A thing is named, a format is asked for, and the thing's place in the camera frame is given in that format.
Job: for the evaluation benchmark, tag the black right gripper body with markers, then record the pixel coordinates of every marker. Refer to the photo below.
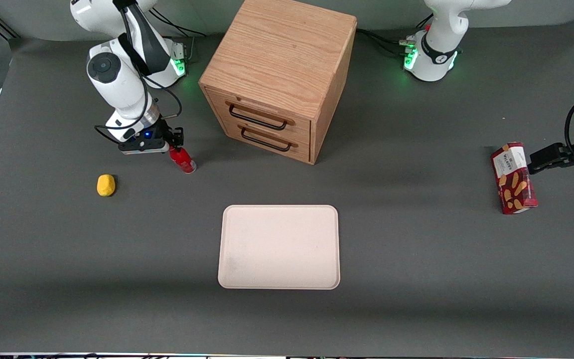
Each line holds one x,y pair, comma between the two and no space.
159,133

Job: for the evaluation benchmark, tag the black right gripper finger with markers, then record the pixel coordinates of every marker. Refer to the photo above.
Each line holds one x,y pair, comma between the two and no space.
170,141
179,137

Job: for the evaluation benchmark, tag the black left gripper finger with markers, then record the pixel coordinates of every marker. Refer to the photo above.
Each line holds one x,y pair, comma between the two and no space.
546,165
548,152

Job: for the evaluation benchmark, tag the red coke bottle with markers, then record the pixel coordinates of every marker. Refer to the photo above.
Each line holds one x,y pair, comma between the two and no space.
185,162

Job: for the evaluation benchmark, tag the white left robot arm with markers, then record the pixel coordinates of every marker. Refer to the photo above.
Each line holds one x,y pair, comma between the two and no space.
436,65

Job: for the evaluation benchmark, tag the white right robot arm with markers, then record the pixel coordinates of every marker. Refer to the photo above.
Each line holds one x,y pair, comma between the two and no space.
117,85

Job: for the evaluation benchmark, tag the beige rectangular tray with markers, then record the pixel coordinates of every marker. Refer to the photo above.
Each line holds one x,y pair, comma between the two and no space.
287,249

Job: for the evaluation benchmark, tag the red cookie box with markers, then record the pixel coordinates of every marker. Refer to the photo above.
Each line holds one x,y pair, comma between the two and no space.
513,184

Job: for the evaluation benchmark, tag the yellow lemon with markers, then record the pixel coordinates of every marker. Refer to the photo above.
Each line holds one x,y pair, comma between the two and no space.
106,185

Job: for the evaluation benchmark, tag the wooden drawer cabinet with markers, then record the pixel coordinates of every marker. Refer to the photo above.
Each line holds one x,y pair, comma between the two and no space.
277,50

